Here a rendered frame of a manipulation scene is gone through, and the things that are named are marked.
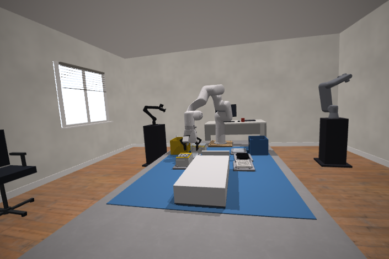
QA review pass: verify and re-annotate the yellow open-top bin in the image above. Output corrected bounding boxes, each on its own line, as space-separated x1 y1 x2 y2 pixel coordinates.
170 137 191 155

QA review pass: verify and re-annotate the blue bench mat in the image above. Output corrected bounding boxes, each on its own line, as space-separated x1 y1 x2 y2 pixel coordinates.
107 147 317 220

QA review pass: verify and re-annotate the dark blue open-top bin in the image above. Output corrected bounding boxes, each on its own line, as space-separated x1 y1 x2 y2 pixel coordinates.
248 136 268 155

